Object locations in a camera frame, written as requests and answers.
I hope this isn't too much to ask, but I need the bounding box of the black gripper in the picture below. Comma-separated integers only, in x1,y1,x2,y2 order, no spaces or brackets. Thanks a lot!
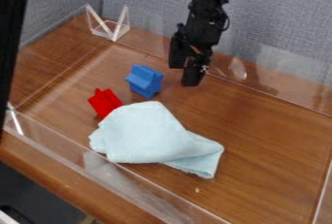
169,7,229,86

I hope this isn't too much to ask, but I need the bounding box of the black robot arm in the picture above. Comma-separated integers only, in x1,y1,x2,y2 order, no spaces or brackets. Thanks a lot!
169,0,229,86

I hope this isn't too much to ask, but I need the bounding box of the light blue cloth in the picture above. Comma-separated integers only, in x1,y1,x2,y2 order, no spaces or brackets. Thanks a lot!
90,101,225,178

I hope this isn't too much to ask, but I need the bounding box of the blue plastic block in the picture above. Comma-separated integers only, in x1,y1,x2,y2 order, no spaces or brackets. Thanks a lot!
126,64,164,99

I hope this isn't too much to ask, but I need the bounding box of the red plastic block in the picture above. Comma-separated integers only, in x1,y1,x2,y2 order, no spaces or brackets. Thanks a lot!
89,88,123,119

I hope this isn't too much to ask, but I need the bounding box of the clear acrylic corner bracket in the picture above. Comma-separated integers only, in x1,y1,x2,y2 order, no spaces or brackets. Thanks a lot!
85,5,132,42

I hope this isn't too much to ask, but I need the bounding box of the clear acrylic enclosure wall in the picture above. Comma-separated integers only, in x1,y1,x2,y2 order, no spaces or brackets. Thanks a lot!
0,10,332,224

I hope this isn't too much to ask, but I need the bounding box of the black vertical post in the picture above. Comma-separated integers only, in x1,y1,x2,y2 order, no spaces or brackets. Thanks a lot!
0,0,27,137

